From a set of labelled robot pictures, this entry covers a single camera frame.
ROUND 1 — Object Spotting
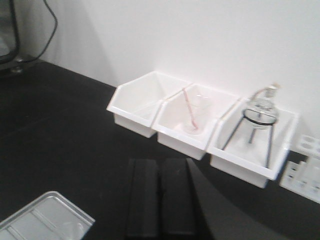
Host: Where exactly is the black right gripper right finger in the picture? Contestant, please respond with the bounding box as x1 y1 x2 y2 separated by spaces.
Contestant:
161 158 269 240

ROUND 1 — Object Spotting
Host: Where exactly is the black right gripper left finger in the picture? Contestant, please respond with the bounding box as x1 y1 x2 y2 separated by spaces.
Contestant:
126 159 160 240

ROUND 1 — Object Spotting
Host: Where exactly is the silver metal tray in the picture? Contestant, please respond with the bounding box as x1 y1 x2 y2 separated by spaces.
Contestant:
0 191 95 240

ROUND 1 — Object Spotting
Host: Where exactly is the middle white storage bin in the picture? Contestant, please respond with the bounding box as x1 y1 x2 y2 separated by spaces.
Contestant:
152 83 240 160

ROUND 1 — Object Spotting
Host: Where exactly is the white storage bin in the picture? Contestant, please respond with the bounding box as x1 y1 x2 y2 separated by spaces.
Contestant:
207 99 300 188
106 71 192 138
152 83 240 160

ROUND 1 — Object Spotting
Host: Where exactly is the right white storage bin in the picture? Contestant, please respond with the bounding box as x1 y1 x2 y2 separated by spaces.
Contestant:
207 99 300 188

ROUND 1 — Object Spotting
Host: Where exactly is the left white storage bin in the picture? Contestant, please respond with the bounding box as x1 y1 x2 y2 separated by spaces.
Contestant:
106 71 192 138

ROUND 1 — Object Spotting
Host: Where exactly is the clear plastic cup in bin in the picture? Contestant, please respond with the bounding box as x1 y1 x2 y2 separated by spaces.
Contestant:
182 93 211 135

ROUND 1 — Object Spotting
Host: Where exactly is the black metal tripod stand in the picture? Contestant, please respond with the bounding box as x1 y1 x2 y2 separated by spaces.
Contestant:
221 108 278 169

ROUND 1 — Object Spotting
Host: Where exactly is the white test tube rack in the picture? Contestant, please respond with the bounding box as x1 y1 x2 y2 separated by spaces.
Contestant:
280 134 320 203

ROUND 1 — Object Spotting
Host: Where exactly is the red stirring rod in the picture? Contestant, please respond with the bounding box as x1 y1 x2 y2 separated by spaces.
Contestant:
182 88 198 130

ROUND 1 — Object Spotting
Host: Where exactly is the round glass flask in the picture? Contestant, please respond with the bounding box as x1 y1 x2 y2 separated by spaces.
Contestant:
246 84 279 118

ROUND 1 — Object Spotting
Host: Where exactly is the steel glass-door cabinet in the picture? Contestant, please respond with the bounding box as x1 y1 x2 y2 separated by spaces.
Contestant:
0 0 36 77

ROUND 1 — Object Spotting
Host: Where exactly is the black power cable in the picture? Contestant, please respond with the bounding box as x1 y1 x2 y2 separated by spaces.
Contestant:
32 0 59 62

